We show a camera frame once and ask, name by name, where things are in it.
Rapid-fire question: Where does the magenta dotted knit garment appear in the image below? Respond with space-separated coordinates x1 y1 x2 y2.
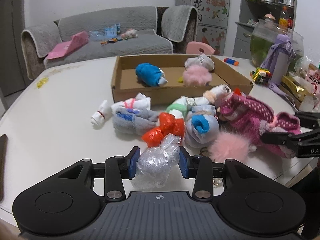
220 92 301 159

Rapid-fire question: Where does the pink fluffy pompom keychain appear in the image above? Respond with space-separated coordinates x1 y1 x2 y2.
208 131 257 163

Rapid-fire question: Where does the clear plastic bag bundle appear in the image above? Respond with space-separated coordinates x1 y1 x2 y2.
132 133 182 190

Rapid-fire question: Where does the orange plastic bag bundle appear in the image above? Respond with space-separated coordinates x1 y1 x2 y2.
142 112 185 147

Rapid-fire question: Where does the minnie mouse doll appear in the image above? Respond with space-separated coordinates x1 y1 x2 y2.
216 107 228 124

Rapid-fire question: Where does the grey and white sock bundle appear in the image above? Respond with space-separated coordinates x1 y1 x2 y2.
111 93 159 135

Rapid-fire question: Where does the small white cloth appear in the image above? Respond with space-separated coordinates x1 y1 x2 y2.
90 100 112 128

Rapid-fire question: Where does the white sock with peach band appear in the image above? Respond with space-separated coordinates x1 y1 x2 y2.
203 85 231 105

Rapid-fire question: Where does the pink fluffy pompom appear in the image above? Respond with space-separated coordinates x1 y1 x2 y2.
182 65 212 87

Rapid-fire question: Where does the light blue sock bundle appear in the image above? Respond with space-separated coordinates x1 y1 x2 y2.
184 105 220 148

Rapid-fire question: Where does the gold snack box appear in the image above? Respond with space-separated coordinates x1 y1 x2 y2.
279 76 317 112

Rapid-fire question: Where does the colourful block toy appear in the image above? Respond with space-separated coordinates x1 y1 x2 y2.
250 68 272 86

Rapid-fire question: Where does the purple water bottle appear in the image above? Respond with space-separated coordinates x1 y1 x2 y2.
260 34 296 86

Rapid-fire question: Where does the orange blue marker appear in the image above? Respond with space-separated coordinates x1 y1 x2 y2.
223 57 239 66

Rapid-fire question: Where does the glass fish bowl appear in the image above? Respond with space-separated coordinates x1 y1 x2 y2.
250 20 304 69

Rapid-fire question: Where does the brown cardboard tray box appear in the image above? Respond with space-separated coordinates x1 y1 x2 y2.
111 54 253 106

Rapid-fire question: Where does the pink child chair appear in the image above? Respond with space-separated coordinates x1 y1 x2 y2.
185 41 215 55

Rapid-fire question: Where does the grey shelf cabinet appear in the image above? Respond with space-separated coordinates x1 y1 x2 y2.
233 0 285 59

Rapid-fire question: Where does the plush toy on sofa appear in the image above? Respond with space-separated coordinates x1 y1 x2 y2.
121 29 138 39

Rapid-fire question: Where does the grey covered sofa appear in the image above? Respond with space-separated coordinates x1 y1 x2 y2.
21 5 198 80

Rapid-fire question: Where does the blue toy castle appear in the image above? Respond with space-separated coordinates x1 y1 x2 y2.
104 23 121 38

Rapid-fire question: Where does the floral decorated cabinet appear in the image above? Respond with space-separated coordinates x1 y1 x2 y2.
176 0 230 55

